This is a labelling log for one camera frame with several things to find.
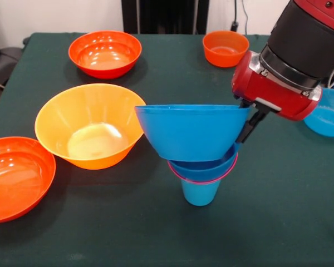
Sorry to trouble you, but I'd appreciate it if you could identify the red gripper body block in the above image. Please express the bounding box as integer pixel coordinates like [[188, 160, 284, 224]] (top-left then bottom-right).
[[230, 50, 323, 122]]

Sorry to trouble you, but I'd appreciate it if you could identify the large blue bowl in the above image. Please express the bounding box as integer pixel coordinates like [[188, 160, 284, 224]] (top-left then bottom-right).
[[134, 104, 252, 162]]

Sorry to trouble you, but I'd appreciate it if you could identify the small blue bowl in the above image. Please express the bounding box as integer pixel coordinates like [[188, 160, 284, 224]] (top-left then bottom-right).
[[303, 87, 334, 137], [169, 143, 240, 183]]

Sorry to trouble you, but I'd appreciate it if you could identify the blue cup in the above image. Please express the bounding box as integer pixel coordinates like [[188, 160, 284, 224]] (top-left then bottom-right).
[[180, 179, 222, 207]]

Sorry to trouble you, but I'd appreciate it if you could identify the small pink bowl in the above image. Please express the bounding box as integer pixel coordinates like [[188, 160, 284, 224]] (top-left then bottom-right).
[[167, 152, 239, 185]]

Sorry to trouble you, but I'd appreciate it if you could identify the large orange bowl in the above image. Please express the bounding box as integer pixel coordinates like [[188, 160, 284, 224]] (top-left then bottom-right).
[[68, 30, 143, 80], [0, 136, 57, 224]]

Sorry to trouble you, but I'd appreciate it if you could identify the large yellow-orange bowl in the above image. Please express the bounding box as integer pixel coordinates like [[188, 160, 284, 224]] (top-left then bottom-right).
[[34, 83, 146, 170]]

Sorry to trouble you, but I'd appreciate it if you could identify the small orange bowl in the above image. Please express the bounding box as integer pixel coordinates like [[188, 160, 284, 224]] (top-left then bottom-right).
[[202, 30, 251, 68]]

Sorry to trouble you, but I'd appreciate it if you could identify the dark green table cloth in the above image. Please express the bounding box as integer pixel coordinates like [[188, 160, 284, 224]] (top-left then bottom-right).
[[0, 32, 334, 267]]

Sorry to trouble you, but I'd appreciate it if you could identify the black cable with plug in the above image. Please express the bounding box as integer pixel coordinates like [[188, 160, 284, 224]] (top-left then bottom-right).
[[229, 0, 249, 36]]

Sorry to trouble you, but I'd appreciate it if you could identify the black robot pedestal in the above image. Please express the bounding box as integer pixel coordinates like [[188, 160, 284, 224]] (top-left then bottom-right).
[[121, 0, 210, 34]]

